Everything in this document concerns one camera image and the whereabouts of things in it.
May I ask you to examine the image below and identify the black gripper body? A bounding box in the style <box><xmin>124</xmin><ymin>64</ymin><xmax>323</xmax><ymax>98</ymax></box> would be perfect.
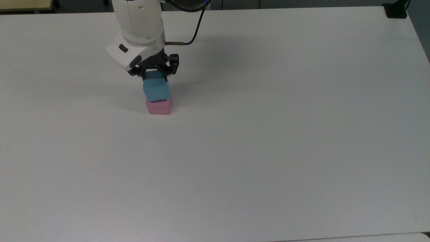
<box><xmin>133</xmin><ymin>48</ymin><xmax>169</xmax><ymax>72</ymax></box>

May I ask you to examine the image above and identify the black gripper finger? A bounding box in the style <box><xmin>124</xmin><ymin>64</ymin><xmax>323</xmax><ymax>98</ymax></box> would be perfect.
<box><xmin>159</xmin><ymin>53</ymin><xmax>180</xmax><ymax>83</ymax></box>
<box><xmin>128</xmin><ymin>66</ymin><xmax>148</xmax><ymax>81</ymax></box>

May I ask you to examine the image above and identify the blue foam cube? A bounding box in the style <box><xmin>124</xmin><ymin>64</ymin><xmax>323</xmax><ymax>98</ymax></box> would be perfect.
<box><xmin>142</xmin><ymin>70</ymin><xmax>171</xmax><ymax>102</ymax></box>

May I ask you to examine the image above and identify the pink foam cube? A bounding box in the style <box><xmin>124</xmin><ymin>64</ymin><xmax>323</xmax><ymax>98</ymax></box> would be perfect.
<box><xmin>145</xmin><ymin>98</ymin><xmax>171</xmax><ymax>116</ymax></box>

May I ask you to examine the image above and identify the wooden desk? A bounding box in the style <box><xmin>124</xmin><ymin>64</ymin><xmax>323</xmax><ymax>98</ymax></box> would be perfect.
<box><xmin>0</xmin><ymin>0</ymin><xmax>55</xmax><ymax>12</ymax></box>

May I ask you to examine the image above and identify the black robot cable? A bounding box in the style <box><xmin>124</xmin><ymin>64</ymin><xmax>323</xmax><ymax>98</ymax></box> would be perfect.
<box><xmin>165</xmin><ymin>0</ymin><xmax>212</xmax><ymax>46</ymax></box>

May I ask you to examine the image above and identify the black table clamp mount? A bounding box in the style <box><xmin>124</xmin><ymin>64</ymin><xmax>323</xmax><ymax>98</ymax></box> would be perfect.
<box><xmin>382</xmin><ymin>0</ymin><xmax>411</xmax><ymax>19</ymax></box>

